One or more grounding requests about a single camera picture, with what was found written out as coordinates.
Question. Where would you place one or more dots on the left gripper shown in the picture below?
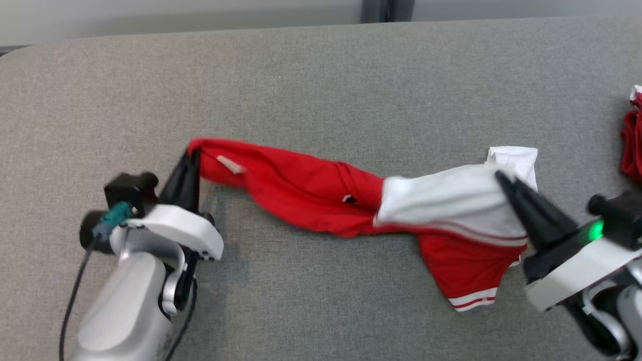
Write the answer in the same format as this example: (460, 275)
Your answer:
(175, 225)

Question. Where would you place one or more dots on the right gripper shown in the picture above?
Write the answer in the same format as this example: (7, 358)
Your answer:
(567, 271)

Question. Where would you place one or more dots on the red white garment with tag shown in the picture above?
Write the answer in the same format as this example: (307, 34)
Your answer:
(311, 195)

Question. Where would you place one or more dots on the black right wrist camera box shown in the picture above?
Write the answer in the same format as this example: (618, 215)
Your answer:
(622, 215)

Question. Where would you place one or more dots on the grey partition post with feet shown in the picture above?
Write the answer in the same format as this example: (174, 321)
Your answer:
(386, 10)

